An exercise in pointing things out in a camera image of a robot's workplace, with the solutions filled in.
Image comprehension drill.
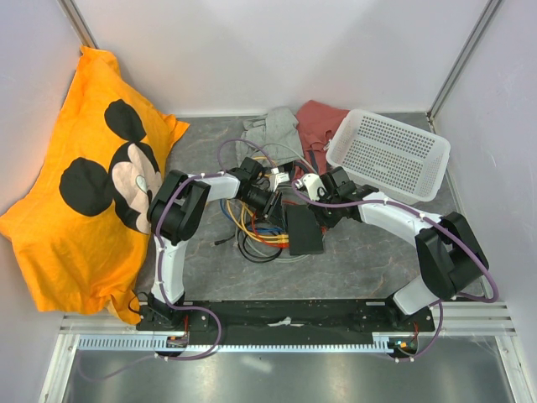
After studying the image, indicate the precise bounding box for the red cloth with navy trim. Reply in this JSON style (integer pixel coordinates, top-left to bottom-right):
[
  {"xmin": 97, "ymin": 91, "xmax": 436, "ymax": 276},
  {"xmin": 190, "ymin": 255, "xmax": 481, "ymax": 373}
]
[{"xmin": 295, "ymin": 100, "xmax": 349, "ymax": 175}]

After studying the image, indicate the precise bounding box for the red ethernet cable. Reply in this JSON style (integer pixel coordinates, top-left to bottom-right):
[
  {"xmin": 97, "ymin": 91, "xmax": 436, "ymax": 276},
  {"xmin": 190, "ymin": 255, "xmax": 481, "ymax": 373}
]
[{"xmin": 247, "ymin": 201, "xmax": 328, "ymax": 249}]

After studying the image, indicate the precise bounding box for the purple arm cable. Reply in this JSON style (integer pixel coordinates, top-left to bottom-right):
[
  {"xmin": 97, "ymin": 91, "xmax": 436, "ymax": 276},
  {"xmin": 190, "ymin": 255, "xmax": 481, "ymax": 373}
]
[
  {"xmin": 77, "ymin": 138, "xmax": 278, "ymax": 381},
  {"xmin": 291, "ymin": 178, "xmax": 500, "ymax": 364}
]

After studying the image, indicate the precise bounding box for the white perforated plastic basket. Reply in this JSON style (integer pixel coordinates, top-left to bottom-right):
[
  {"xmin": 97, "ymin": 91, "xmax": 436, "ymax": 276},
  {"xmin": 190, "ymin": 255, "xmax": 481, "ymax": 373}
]
[{"xmin": 326, "ymin": 109, "xmax": 451, "ymax": 205}]

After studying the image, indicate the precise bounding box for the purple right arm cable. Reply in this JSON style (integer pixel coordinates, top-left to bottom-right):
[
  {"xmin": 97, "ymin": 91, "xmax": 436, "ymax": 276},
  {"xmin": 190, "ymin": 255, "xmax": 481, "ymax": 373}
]
[{"xmin": 291, "ymin": 178, "xmax": 500, "ymax": 364}]

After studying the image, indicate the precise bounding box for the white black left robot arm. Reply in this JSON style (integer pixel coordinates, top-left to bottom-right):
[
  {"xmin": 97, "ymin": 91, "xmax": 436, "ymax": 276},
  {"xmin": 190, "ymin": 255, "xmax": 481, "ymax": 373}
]
[{"xmin": 148, "ymin": 158, "xmax": 286, "ymax": 330}]

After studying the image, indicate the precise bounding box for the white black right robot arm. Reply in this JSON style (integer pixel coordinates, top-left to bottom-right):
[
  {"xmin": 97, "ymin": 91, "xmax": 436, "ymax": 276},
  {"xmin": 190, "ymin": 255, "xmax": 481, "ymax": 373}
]
[{"xmin": 300, "ymin": 167, "xmax": 489, "ymax": 331}]

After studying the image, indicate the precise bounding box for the grey cloth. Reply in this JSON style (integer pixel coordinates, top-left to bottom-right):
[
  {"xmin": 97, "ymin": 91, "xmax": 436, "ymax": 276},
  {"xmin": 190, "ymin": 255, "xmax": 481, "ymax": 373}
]
[{"xmin": 241, "ymin": 107, "xmax": 304, "ymax": 164}]

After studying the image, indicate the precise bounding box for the grey slotted cable duct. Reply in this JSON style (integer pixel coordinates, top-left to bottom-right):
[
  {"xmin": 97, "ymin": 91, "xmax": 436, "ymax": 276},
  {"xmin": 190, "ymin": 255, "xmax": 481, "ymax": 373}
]
[{"xmin": 77, "ymin": 334, "xmax": 394, "ymax": 353}]

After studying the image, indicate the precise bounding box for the grey ethernet cable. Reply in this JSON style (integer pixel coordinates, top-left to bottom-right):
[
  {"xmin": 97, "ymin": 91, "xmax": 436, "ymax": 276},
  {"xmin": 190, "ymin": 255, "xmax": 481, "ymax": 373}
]
[{"xmin": 234, "ymin": 142, "xmax": 326, "ymax": 264}]

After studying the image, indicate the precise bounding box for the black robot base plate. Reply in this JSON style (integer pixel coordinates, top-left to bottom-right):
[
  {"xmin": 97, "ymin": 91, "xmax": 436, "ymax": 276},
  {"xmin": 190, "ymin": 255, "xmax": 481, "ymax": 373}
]
[{"xmin": 136, "ymin": 298, "xmax": 437, "ymax": 348}]

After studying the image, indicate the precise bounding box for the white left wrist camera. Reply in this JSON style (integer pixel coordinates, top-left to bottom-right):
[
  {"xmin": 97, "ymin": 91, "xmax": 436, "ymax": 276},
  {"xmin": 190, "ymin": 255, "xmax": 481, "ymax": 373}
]
[{"xmin": 268, "ymin": 167, "xmax": 291, "ymax": 191}]

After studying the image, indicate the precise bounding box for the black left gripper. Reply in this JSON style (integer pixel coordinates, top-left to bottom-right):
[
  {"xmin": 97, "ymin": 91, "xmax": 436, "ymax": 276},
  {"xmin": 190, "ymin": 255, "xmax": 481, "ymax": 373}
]
[{"xmin": 239, "ymin": 187, "xmax": 287, "ymax": 233}]

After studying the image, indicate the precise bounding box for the yellow ethernet cable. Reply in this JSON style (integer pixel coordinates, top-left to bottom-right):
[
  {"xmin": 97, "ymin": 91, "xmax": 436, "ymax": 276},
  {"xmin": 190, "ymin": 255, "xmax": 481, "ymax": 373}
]
[{"xmin": 228, "ymin": 155, "xmax": 290, "ymax": 249}]

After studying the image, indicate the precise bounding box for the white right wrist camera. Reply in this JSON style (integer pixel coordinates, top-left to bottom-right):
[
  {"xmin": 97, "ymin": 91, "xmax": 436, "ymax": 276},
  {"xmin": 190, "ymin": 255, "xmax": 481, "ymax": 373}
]
[{"xmin": 291, "ymin": 173, "xmax": 327, "ymax": 207}]

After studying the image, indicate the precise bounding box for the orange Mickey Mouse pillow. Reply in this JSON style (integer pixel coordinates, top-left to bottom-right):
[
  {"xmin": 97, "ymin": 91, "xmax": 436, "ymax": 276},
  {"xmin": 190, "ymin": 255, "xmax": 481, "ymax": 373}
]
[{"xmin": 1, "ymin": 47, "xmax": 188, "ymax": 325}]

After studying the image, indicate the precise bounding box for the black network switch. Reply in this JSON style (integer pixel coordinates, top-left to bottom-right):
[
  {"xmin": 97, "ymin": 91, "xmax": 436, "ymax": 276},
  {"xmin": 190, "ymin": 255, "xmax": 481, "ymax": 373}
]
[{"xmin": 286, "ymin": 205, "xmax": 324, "ymax": 256}]

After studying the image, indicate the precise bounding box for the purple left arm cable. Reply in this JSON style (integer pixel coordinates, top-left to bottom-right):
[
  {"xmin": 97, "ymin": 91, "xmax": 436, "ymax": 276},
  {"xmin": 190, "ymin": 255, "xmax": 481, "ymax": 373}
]
[{"xmin": 77, "ymin": 138, "xmax": 278, "ymax": 381}]

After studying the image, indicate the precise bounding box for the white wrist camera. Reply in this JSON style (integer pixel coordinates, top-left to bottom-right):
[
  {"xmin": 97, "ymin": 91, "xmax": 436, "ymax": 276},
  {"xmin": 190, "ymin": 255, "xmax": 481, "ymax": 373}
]
[
  {"xmin": 291, "ymin": 173, "xmax": 327, "ymax": 207},
  {"xmin": 268, "ymin": 167, "xmax": 291, "ymax": 191}
]

